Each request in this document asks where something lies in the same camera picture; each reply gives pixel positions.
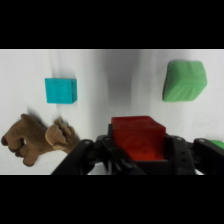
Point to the large green soft cube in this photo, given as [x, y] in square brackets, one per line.
[184, 81]

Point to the small green cube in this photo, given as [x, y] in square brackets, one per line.
[218, 144]

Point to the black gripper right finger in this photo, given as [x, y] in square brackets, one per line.
[186, 156]

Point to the red cube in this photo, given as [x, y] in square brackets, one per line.
[138, 136]

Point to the brown plush moose toy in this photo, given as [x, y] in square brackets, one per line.
[33, 138]

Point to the teal cube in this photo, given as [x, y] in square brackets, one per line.
[61, 91]

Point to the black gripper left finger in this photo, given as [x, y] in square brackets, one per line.
[93, 155]

